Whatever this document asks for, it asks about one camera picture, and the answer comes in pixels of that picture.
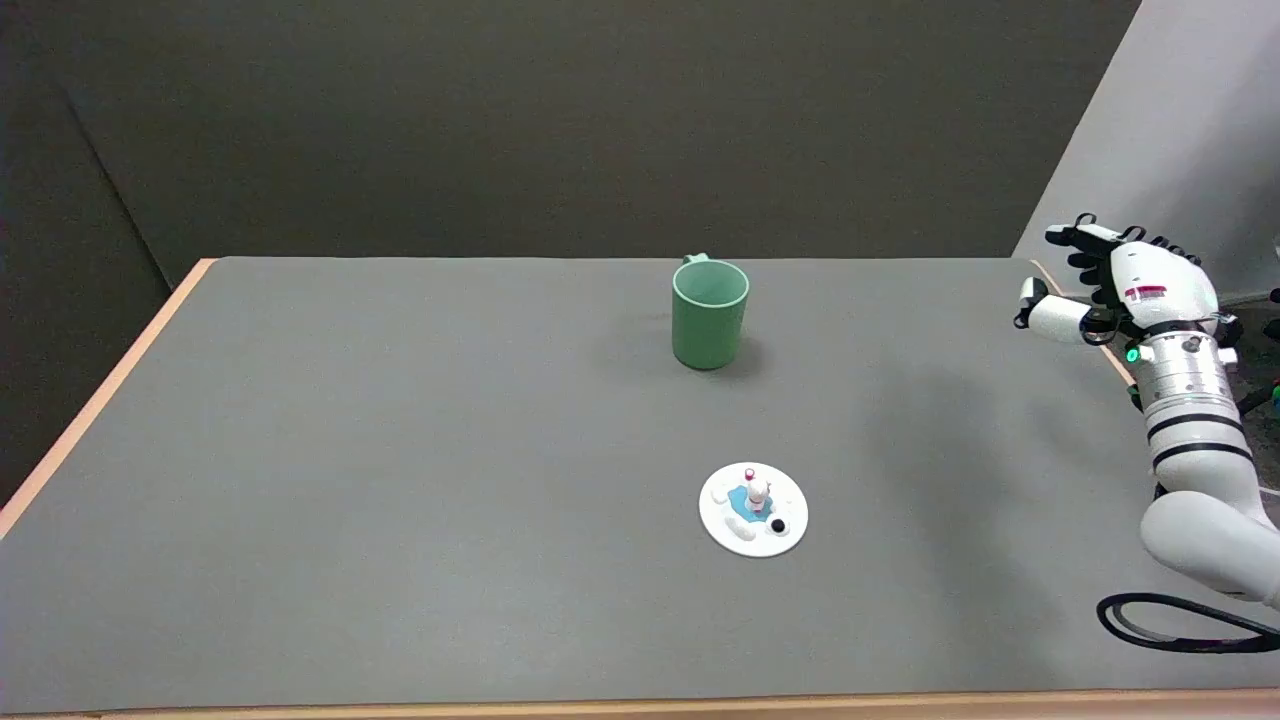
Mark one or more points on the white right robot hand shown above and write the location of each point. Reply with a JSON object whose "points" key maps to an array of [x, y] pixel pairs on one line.
{"points": [[1155, 280]]}

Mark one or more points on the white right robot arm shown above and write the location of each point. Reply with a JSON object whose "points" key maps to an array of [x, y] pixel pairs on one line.
{"points": [[1195, 450]]}

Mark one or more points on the white round toy plate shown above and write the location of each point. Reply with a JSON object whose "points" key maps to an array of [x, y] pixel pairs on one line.
{"points": [[753, 509]]}

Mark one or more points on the green plastic mug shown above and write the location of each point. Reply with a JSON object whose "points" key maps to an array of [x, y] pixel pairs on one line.
{"points": [[709, 314]]}

